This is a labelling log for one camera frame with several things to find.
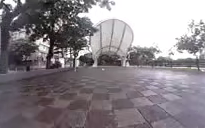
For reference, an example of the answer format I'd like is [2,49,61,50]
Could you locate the dark bushes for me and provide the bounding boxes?
[127,45,173,67]

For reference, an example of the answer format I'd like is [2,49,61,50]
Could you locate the small slender tree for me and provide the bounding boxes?
[174,19,205,72]

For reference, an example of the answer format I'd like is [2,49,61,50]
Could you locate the pale building behind trees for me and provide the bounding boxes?
[0,28,78,70]

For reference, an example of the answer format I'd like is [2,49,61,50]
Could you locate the row of large trees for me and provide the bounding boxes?
[0,0,116,75]

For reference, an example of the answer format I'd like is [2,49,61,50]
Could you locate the checkered paved plaza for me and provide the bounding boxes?
[0,66,205,128]

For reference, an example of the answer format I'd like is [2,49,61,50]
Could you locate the white shell-shaped canopy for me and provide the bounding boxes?
[89,18,135,68]

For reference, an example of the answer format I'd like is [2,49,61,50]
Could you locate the low railing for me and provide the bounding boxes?
[149,58,205,69]

